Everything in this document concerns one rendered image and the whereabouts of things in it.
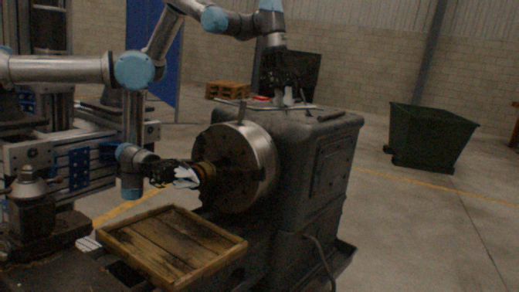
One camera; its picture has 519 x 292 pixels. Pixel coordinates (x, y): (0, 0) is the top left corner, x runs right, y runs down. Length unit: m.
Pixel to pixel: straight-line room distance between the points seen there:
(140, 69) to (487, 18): 10.69
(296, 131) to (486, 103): 10.34
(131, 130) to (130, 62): 0.30
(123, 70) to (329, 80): 10.26
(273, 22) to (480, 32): 10.38
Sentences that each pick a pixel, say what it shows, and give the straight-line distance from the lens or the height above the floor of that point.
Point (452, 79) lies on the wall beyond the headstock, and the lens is 11.21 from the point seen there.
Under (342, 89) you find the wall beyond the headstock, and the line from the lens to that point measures 11.17.
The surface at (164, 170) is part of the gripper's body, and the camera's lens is 1.09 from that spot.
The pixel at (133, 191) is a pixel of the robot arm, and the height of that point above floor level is 0.96.
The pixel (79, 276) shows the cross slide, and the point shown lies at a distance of 0.90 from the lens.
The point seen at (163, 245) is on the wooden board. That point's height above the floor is 0.88.
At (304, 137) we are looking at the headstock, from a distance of 1.19.
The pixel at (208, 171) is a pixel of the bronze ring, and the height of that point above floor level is 1.10.
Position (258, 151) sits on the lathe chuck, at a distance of 1.12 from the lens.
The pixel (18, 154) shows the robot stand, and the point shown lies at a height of 1.09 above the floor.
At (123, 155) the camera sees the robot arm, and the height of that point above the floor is 1.09.
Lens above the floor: 1.50
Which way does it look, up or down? 16 degrees down
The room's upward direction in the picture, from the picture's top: 8 degrees clockwise
